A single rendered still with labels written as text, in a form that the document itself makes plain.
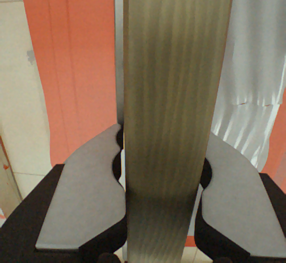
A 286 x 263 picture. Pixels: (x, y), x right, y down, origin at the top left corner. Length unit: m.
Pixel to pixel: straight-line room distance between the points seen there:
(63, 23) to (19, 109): 0.09
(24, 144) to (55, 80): 0.08
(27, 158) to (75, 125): 0.07
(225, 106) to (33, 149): 0.18
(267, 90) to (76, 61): 0.15
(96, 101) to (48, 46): 0.06
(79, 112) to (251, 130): 0.15
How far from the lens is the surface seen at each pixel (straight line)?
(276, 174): 0.25
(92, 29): 0.17
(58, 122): 0.21
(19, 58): 0.20
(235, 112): 0.19
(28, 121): 0.22
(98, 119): 0.19
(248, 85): 0.18
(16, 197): 0.28
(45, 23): 0.18
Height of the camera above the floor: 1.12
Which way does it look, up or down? 62 degrees down
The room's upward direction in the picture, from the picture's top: 175 degrees counter-clockwise
